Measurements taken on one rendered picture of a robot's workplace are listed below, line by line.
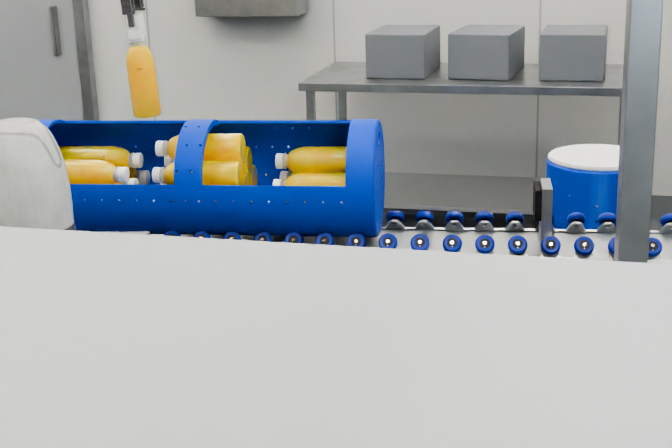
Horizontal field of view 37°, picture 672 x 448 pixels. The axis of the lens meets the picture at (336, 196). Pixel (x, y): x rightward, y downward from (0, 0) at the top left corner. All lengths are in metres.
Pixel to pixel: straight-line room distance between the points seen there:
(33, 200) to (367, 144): 0.77
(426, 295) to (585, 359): 0.15
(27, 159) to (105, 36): 4.40
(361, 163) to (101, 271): 1.51
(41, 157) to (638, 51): 1.15
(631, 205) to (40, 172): 1.15
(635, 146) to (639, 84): 0.12
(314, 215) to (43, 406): 1.76
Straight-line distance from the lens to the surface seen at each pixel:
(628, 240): 2.12
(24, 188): 2.00
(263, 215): 2.38
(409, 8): 5.73
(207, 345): 0.69
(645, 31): 2.03
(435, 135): 5.82
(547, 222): 2.42
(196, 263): 0.84
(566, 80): 4.92
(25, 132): 2.01
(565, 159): 2.86
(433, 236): 2.54
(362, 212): 2.33
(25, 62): 6.61
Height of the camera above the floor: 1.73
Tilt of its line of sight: 16 degrees down
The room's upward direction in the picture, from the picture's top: 2 degrees counter-clockwise
